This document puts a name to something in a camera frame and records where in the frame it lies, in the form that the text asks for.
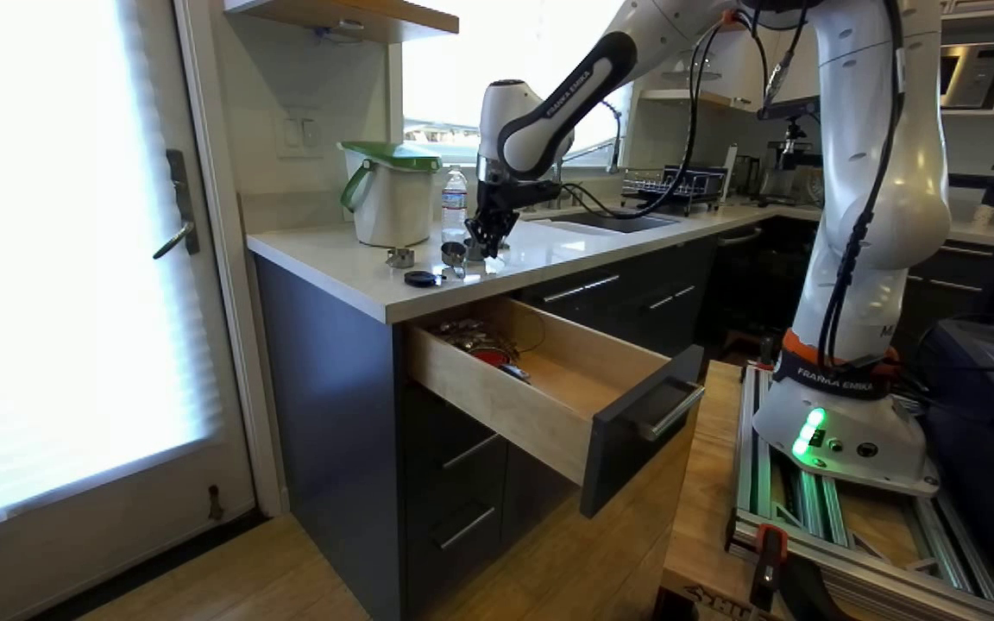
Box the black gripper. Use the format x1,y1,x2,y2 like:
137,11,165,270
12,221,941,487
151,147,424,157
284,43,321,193
464,169,539,266

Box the wooden drawer with dark front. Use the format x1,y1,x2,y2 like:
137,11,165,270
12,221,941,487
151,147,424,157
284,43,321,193
406,292,709,518

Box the clear plastic water bottle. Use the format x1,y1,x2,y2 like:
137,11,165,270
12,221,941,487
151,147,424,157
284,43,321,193
437,165,475,238

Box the pile of kitchen utensils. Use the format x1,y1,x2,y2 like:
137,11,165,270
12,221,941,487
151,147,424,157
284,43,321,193
430,319,532,383

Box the white electric kettle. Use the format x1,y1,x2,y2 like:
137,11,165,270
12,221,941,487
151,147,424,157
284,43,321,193
338,137,444,251

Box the bright window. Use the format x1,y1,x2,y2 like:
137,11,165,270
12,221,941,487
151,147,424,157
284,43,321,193
400,0,637,165

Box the dish rack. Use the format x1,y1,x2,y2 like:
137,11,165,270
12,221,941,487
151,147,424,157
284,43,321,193
621,163,730,218

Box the dark kitchen cabinet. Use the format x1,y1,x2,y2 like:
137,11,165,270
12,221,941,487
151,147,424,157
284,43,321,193
247,203,781,621

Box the white glass door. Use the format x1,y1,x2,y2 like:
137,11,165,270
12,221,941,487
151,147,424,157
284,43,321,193
0,0,262,621

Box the red clamp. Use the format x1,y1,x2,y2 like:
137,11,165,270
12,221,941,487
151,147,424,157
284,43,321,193
747,522,791,615

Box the white built-in microwave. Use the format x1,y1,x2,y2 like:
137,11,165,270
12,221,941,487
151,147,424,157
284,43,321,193
937,7,994,116

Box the dark blue box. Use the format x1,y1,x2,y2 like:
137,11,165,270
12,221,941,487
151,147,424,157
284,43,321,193
921,319,994,594

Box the white wall outlet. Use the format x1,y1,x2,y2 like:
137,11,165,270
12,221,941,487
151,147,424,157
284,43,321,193
276,107,325,160

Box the wooden wall shelf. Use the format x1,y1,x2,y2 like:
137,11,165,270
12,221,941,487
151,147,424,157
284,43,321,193
219,0,461,46

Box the dark metal door handle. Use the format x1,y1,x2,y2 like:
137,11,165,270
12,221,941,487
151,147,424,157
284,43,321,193
148,144,204,261

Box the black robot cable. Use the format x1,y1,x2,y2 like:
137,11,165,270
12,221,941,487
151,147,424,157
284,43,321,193
563,0,910,368

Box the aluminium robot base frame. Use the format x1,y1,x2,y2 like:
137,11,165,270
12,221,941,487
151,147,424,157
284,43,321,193
726,359,994,621

